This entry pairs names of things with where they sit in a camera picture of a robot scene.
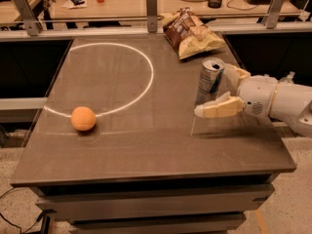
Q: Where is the black desk cable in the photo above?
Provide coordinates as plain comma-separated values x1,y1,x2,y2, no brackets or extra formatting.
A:
226,0,261,12

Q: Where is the upper cabinet drawer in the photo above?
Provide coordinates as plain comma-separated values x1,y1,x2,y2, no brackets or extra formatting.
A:
37,183,274,222

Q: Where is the left metal rail bracket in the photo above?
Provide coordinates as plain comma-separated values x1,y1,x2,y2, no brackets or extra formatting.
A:
13,0,42,36

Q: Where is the lower cabinet drawer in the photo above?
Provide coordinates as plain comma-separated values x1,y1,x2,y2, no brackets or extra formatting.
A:
69,212,246,234

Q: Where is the right metal rail bracket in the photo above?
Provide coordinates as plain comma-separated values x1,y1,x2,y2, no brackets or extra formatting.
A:
262,0,286,29

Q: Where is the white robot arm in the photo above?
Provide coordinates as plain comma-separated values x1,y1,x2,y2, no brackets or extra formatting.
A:
194,64,312,137

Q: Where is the black mesh pen cup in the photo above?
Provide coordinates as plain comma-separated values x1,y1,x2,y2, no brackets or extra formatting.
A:
208,0,222,9

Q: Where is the black floor cable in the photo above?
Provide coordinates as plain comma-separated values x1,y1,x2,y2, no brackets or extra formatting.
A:
0,187,47,234

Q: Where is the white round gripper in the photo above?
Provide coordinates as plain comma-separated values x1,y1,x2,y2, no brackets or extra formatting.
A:
194,63,278,118

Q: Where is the brown yellow chip bag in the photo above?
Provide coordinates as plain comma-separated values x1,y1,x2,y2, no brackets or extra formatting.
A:
160,7,225,59

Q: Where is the middle metal rail bracket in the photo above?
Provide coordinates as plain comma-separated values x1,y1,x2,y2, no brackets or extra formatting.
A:
146,0,158,33

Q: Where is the orange fruit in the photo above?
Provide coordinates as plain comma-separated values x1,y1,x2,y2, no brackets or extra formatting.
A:
70,106,97,132

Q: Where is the metal rail bracket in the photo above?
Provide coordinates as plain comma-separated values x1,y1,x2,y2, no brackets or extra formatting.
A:
146,0,158,33
13,0,42,36
262,0,286,29

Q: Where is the silver blue redbull can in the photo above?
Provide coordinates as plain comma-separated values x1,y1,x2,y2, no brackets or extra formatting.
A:
195,58,225,105

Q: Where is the clear plastic bottle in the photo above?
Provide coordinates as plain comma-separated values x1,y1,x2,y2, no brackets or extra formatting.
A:
279,71,295,84

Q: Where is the cabinet drawer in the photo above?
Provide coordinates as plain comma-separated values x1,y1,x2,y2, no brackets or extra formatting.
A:
69,212,246,234
37,183,274,222

